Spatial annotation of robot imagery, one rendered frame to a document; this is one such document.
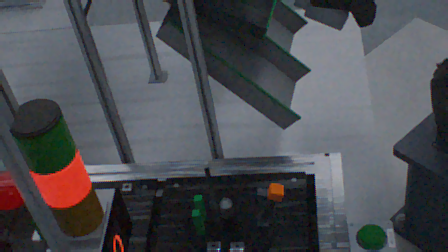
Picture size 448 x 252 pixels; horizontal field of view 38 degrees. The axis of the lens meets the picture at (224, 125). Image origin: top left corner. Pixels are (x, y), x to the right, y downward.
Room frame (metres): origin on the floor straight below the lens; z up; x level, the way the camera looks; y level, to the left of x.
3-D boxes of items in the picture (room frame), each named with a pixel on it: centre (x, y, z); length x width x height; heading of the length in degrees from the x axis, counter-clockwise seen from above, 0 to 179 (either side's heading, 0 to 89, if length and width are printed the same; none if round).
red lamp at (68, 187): (0.46, 0.17, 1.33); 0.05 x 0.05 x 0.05
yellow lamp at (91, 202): (0.46, 0.17, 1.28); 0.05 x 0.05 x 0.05
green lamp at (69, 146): (0.46, 0.17, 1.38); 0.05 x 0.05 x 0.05
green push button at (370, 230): (0.57, -0.19, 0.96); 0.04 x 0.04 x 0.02
